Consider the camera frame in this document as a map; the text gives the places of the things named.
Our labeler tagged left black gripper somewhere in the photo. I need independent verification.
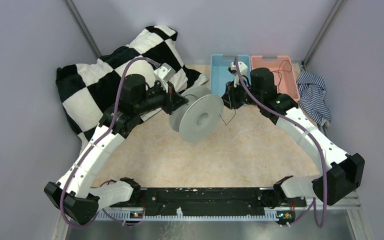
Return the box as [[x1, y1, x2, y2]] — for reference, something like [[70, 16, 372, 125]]
[[134, 78, 188, 115]]

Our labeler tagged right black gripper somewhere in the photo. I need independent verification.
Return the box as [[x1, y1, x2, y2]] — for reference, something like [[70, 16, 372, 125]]
[[218, 76, 262, 110]]

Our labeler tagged translucent white cable spool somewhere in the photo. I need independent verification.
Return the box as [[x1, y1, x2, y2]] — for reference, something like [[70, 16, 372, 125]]
[[168, 85, 224, 143]]

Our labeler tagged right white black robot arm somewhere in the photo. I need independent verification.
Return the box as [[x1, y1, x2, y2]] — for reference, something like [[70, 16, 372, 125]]
[[222, 66, 365, 206]]

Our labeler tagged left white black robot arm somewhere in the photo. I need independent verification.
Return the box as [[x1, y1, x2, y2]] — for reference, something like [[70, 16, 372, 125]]
[[44, 74, 188, 228]]

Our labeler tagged blue plastic bin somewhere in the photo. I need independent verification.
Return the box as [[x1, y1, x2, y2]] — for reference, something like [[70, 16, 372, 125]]
[[209, 54, 236, 97]]

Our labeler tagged pink plastic bin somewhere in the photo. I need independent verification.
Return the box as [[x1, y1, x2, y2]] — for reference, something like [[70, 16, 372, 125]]
[[250, 55, 300, 103]]

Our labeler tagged blue white striped cloth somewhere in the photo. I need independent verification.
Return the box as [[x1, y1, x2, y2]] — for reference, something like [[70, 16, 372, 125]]
[[296, 70, 332, 127]]

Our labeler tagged black white checkered pillow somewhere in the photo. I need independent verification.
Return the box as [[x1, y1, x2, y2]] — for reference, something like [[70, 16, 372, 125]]
[[55, 25, 209, 147]]

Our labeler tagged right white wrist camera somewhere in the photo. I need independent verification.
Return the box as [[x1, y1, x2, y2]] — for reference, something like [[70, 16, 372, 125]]
[[228, 61, 248, 88]]

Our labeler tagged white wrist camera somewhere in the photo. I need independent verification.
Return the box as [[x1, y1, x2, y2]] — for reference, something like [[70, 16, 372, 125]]
[[153, 63, 176, 93], [228, 61, 248, 88]]

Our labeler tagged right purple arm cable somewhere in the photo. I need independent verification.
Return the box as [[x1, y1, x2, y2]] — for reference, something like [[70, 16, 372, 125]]
[[233, 56, 329, 229]]

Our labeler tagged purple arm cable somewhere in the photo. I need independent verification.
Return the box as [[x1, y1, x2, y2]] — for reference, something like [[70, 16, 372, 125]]
[[59, 56, 161, 230], [233, 56, 329, 229]]

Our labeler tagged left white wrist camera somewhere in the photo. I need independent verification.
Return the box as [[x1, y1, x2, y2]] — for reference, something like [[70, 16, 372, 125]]
[[153, 63, 176, 93]]

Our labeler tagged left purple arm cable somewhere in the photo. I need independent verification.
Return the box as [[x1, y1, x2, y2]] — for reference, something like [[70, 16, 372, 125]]
[[59, 56, 161, 230]]

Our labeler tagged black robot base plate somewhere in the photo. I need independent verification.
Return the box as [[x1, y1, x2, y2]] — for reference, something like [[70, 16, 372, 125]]
[[113, 187, 307, 217]]

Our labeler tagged right corner metal post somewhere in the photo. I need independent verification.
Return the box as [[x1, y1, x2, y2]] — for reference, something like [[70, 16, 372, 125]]
[[301, 0, 348, 69]]

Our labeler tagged corner metal post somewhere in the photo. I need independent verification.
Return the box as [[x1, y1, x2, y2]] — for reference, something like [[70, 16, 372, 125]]
[[63, 0, 102, 58], [301, 0, 348, 69]]

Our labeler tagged left corner metal post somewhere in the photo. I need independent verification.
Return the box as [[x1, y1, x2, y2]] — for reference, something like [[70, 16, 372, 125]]
[[63, 0, 102, 58]]

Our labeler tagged aluminium frame rail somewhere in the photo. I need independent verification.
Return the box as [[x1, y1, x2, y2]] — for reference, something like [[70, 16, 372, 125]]
[[51, 187, 372, 240]]

